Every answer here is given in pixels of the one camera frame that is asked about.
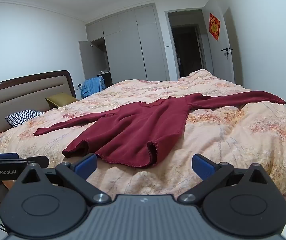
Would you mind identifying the olive green pillow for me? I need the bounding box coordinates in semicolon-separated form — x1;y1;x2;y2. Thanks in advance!
45;93;78;110

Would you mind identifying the open wardrobe door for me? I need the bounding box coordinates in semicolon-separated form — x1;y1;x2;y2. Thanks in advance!
78;40;95;80

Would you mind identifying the red door poster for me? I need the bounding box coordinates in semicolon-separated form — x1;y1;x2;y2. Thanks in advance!
209;13;220;41

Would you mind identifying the white room door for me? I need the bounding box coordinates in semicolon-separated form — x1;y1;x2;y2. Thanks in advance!
203;0;235;84

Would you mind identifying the grey built-in wardrobe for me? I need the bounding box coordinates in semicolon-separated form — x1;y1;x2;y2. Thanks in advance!
85;3;170;85

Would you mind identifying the brown and beige headboard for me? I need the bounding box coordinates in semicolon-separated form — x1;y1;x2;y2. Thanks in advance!
0;70;77;143

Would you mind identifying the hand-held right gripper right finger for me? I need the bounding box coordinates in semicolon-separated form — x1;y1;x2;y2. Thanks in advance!
178;153;274;205

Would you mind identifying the floral peach duvet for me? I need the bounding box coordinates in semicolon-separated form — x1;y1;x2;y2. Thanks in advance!
0;69;286;203

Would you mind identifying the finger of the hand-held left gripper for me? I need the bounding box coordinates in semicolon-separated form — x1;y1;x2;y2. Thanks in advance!
27;155;50;168
0;152;20;160

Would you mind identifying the dark red sweater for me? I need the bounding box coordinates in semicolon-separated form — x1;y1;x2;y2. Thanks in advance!
34;91;286;168

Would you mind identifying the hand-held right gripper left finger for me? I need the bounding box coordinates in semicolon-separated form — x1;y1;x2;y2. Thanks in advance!
15;153;112;205

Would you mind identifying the blue cloth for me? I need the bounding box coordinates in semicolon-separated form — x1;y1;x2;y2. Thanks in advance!
80;76;106;99

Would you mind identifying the houndstooth pillow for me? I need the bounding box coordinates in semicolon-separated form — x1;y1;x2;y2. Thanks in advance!
5;109;45;128

